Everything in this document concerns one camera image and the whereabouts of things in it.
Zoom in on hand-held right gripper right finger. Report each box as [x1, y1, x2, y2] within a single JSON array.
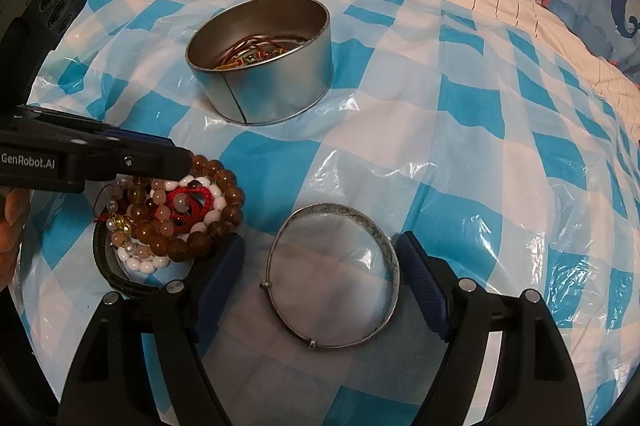
[[395, 231, 587, 426]]

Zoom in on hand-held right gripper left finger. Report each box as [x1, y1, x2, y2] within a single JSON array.
[[57, 233, 246, 426]]

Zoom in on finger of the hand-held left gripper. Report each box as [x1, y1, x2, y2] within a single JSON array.
[[75, 140, 194, 182], [15, 105, 173, 152]]

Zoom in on pink bead bracelet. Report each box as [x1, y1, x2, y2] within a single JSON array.
[[107, 176, 176, 262]]

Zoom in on silver bangle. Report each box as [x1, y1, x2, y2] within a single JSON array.
[[262, 203, 401, 352]]

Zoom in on red knotted cord bracelet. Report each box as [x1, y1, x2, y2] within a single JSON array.
[[165, 187, 213, 232]]

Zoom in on gold bell string bracelet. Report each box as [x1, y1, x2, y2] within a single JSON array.
[[94, 183, 137, 238]]

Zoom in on brown bead bracelet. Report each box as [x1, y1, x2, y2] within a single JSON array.
[[127, 153, 247, 264]]

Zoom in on black leather bracelet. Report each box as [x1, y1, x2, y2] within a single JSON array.
[[92, 221, 161, 299]]

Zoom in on round metal tin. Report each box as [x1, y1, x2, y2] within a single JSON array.
[[186, 0, 335, 126]]

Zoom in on person's left hand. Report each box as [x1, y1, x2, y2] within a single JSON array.
[[0, 189, 32, 292]]

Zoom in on blue checked plastic sheet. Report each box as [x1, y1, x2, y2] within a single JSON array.
[[20, 0, 640, 426]]

